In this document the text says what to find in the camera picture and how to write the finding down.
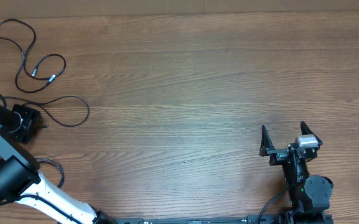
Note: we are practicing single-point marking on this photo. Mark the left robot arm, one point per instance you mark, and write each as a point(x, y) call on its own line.
point(21, 179)

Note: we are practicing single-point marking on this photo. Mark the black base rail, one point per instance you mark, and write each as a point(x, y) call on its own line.
point(250, 219)

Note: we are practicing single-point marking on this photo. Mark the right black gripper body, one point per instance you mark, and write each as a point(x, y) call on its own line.
point(279, 156)

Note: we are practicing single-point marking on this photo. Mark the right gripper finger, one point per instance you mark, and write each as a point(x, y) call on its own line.
point(305, 130)
point(266, 146)

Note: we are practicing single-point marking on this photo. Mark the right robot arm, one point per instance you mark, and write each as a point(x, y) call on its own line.
point(309, 195)

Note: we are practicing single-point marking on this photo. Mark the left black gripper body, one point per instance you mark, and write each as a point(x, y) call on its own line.
point(27, 115)

